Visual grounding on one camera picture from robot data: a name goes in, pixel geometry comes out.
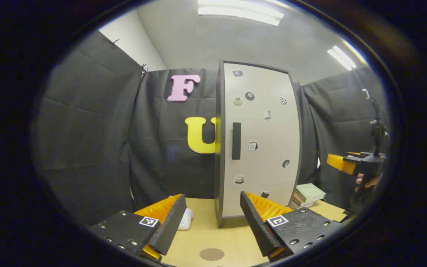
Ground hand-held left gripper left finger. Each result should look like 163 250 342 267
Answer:
89 194 187 263

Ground small white object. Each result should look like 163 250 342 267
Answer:
176 208 193 230

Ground white cabinet door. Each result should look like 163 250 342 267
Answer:
222 62 302 218

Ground round brown coaster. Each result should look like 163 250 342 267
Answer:
199 248 225 261

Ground dark grey cabinet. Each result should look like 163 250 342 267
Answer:
214 60 303 227

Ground brown book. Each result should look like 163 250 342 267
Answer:
289 193 314 210

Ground ceiling light panel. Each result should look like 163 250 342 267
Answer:
327 44 358 71
198 0 285 27

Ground black backdrop cloth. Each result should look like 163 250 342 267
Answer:
32 30 388 227

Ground pale green book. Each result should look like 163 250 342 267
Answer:
296 183 326 203

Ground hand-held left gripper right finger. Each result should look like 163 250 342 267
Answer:
240 191 342 262

